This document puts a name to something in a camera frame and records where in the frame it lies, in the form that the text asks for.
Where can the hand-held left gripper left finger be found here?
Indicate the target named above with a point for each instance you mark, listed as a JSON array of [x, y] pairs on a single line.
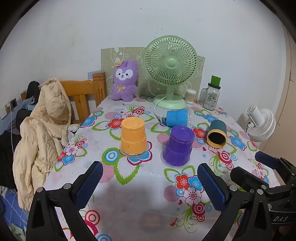
[[90, 183]]

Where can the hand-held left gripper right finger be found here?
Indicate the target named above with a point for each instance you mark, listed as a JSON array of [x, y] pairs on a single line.
[[211, 187]]

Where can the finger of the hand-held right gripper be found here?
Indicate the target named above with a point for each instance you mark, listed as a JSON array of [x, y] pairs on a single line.
[[247, 177], [267, 160]]

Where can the dark teal cup yellow rim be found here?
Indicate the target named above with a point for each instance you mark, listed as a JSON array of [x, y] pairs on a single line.
[[217, 134]]

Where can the purple cup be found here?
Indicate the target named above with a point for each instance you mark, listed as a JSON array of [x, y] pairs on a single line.
[[179, 146]]

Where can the orange cup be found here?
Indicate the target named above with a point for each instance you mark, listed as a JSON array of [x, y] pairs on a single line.
[[133, 136]]

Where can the blue cup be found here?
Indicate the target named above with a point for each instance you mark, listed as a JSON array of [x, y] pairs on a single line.
[[177, 117]]

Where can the white clip fan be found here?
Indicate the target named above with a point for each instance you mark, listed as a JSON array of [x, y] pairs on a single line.
[[262, 125]]

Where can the floral tablecloth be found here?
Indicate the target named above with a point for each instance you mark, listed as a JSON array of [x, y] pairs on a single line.
[[129, 190]]

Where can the beige puffer jacket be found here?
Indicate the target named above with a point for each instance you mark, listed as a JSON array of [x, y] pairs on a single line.
[[44, 129]]

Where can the blue checkered bedding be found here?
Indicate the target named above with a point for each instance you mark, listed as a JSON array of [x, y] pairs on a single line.
[[11, 208]]

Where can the glass mug jar green lid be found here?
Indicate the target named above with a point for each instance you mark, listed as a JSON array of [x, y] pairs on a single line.
[[211, 97]]

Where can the black clothing pile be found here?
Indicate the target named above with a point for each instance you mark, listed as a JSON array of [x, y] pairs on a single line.
[[8, 157]]

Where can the wooden chair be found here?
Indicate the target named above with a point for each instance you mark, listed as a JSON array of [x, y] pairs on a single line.
[[79, 92]]

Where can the cotton swab container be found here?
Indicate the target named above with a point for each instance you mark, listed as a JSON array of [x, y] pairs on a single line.
[[190, 96]]

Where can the purple plush bunny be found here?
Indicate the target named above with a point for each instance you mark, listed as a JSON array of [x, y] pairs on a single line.
[[124, 83]]

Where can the blue patterned paper sheet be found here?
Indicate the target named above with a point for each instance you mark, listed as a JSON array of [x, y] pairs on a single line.
[[91, 74]]

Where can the green cartoon print board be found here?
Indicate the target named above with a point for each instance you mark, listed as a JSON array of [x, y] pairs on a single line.
[[108, 58]]

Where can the green table fan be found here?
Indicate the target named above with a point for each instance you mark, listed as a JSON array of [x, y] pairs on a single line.
[[171, 62]]

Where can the wall socket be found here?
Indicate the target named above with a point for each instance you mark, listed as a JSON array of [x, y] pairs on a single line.
[[12, 104]]

